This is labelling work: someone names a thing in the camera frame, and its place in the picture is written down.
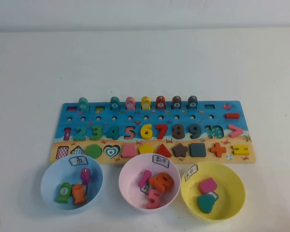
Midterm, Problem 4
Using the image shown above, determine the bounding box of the colourful wooden puzzle board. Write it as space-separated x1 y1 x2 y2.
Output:
49 100 257 165

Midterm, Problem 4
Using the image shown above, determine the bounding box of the yellow fish piece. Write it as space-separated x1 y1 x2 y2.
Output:
141 96 151 110

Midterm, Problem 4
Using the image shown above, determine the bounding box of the yellow number six piece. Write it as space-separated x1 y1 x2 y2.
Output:
140 123 152 140

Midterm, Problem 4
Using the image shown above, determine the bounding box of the pink fish piece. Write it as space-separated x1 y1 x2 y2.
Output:
125 96 135 111

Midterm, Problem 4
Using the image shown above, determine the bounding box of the red fish piece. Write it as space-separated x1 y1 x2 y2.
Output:
156 95 166 109

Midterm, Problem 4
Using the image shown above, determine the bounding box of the red number seven piece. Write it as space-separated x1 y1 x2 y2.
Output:
155 123 169 140

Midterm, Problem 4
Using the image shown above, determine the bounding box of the teal fish piece number four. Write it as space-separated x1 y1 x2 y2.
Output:
110 96 120 111

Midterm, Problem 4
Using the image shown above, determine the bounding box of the yellow pentagon piece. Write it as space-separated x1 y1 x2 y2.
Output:
138 144 155 157

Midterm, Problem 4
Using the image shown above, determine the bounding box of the brown fish piece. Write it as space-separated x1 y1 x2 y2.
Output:
172 95 182 109

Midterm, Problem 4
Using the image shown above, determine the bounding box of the brown number eight piece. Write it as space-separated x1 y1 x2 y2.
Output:
172 123 186 140

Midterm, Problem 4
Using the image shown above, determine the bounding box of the pink trapezoid piece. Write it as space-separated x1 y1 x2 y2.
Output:
121 144 137 159

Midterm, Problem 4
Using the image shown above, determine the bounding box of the red triangle piece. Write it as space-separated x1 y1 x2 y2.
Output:
155 144 172 158

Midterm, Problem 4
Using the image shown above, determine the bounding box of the paper rim label pink bowl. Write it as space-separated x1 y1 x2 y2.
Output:
151 154 170 168

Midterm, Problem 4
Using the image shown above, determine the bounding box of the brown star piece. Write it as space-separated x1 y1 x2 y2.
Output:
172 143 189 158

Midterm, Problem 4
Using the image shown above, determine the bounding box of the dark grey fish piece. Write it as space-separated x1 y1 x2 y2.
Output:
187 95 198 109

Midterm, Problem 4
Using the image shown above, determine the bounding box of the dark grey number nine piece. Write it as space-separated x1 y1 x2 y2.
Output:
188 123 202 140

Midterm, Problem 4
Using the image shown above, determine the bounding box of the green circle piece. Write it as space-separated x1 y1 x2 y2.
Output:
86 144 103 160

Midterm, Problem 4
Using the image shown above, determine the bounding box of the pink number one piece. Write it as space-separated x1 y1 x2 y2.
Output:
138 169 152 188

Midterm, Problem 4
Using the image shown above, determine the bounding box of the dark grey square piece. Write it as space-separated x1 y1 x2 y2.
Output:
189 142 206 158

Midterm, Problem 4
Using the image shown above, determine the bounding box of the teal fish piece tilted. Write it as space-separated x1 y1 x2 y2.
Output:
77 97 90 112

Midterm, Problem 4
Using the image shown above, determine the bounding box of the orange number ten piece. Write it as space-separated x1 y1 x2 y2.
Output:
148 172 174 193

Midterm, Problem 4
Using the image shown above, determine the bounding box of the teal number two piece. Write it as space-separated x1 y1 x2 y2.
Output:
73 126 87 141

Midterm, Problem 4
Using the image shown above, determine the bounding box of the paper rim label yellow bowl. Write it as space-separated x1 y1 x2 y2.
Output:
185 164 199 179

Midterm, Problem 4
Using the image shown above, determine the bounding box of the pink plastic bowl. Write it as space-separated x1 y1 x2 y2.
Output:
118 153 181 214

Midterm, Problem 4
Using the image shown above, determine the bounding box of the paper rim label blue bowl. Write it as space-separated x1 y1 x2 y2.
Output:
69 156 89 167

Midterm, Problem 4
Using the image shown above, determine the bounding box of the orange plus sign piece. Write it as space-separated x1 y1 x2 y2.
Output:
210 142 227 157

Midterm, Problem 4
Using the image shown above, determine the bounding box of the purple fish piece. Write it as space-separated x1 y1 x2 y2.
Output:
80 167 92 186

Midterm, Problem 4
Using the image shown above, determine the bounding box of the pink-red number five piece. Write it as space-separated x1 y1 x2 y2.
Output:
146 188 162 210

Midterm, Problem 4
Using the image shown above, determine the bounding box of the pink rectangle piece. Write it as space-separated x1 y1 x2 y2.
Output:
198 177 218 194

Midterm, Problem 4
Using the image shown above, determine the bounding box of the pink greater-than sign piece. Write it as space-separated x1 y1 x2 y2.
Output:
228 124 244 138

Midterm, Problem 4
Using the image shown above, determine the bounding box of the orange fish piece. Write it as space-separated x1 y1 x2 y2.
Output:
72 184 87 206

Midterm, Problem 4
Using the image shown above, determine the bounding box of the yellow equals sign piece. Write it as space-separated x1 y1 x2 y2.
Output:
232 144 251 156

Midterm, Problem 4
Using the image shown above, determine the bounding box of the teal heart piece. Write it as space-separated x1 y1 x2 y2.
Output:
197 194 216 215

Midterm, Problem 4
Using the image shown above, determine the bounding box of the green fish piece number three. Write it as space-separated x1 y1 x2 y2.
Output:
54 182 72 204

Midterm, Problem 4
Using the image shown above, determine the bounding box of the light blue plastic bowl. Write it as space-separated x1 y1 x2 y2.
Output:
40 154 104 211

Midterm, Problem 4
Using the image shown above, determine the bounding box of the yellow plastic bowl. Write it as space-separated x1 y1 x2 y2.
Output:
180 161 247 220

